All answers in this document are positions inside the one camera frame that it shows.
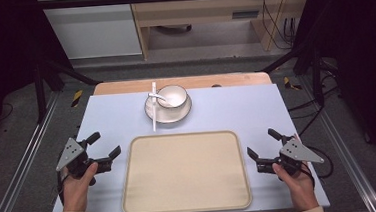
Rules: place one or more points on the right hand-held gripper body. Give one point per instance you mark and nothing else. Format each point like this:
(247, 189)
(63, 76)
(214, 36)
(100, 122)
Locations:
(296, 152)

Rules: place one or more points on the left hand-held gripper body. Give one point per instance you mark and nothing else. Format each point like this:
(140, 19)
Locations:
(69, 153)

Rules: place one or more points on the person's right hand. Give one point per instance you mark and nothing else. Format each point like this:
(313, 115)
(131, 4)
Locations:
(297, 188)

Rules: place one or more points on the person's left hand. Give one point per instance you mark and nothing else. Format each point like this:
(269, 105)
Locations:
(76, 190)

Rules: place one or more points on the yellow black floor tape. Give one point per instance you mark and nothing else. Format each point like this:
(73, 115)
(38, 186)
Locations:
(289, 84)
(77, 98)

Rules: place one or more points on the white dark-rimmed plate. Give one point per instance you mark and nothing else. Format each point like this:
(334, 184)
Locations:
(170, 116)

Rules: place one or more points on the white spoon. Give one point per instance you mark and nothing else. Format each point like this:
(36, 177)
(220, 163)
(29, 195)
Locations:
(157, 96)

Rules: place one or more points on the beige rectangular tray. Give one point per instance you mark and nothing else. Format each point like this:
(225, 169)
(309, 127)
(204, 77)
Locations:
(184, 173)

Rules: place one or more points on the white dark-rimmed bowl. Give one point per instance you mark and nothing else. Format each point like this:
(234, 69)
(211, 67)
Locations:
(177, 95)

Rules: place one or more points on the white cabinet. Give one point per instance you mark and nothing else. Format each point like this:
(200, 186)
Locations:
(94, 32)

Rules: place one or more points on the black curtain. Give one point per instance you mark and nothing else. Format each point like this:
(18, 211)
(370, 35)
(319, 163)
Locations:
(1, 49)
(366, 56)

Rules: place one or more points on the wooden desk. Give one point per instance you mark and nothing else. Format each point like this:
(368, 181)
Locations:
(202, 9)

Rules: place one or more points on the aluminium floor rail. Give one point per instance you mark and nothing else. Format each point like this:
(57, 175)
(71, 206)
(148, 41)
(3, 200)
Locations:
(23, 164)
(342, 148)

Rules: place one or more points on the black frame stand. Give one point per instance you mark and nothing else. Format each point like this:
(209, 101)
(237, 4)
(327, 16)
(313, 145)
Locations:
(41, 92)
(317, 77)

